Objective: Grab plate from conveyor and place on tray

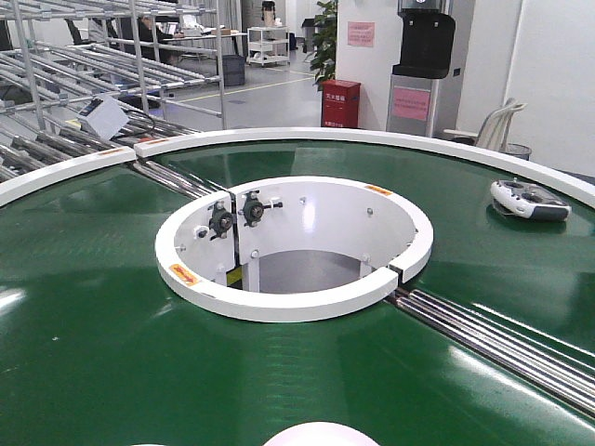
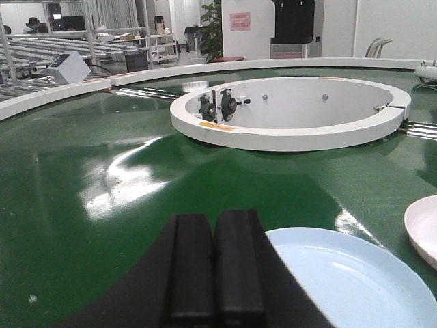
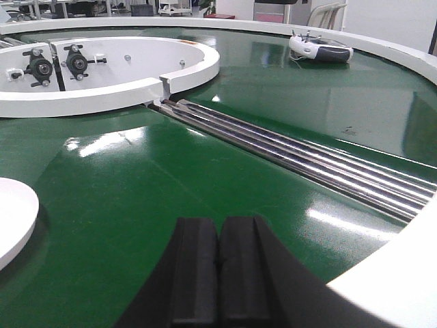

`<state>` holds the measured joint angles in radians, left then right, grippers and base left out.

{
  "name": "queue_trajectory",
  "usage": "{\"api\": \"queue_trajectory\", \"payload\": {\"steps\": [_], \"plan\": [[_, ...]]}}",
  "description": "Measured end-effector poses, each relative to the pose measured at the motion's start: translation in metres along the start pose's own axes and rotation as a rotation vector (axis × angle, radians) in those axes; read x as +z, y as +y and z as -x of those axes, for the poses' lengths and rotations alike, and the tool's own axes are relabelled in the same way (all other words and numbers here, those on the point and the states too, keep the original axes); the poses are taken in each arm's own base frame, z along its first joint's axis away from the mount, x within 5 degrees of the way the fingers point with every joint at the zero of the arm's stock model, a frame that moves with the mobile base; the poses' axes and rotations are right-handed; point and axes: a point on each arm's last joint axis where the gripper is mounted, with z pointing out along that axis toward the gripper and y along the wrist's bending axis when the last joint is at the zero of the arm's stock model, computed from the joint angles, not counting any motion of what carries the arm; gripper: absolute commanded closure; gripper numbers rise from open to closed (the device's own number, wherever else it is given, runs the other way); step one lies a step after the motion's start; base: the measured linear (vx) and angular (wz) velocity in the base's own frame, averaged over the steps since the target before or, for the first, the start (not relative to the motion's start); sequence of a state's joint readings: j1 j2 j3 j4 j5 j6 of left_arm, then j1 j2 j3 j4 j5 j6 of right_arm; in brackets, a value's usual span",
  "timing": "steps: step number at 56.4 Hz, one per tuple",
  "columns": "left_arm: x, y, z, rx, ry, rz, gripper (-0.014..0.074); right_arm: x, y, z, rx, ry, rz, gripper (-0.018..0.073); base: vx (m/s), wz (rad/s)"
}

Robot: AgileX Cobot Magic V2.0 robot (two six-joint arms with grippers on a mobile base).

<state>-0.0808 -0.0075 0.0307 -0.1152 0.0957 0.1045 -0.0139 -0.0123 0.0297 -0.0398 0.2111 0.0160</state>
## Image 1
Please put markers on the green potted plant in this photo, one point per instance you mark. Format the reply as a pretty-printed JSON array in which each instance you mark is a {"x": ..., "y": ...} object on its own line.
[{"x": 323, "y": 48}]

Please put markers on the white utility cart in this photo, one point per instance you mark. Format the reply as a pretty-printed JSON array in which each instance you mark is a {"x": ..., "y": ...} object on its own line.
[{"x": 267, "y": 46}]

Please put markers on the red fire extinguisher box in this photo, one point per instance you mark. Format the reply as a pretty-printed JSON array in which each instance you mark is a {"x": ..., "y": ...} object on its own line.
[{"x": 340, "y": 104}]

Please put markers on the steel conveyor rollers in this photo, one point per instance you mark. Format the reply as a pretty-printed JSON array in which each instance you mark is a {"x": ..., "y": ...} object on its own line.
[{"x": 564, "y": 377}]

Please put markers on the white plastic chair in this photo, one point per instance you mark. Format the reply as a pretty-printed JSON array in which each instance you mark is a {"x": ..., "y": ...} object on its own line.
[{"x": 493, "y": 134}]

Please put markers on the black water dispenser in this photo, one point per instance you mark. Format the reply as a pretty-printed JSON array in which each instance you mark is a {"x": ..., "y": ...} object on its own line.
[{"x": 425, "y": 57}]

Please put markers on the metal roller rack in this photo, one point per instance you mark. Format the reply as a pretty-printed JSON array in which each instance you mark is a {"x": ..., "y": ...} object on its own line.
[{"x": 71, "y": 77}]

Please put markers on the white grey remote controller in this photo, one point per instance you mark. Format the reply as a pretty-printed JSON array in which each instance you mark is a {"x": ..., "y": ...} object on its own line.
[{"x": 528, "y": 201}]

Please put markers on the grey control box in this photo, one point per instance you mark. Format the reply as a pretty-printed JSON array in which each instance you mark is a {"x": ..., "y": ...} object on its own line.
[{"x": 102, "y": 117}]

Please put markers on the green circular conveyor belt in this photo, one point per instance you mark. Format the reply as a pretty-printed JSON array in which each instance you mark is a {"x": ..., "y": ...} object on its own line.
[{"x": 97, "y": 350}]

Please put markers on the white outer conveyor rim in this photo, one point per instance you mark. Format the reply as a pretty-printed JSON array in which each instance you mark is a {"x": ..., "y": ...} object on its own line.
[{"x": 27, "y": 183}]

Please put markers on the pink round plate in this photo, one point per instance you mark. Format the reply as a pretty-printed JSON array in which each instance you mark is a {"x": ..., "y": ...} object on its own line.
[{"x": 320, "y": 433}]

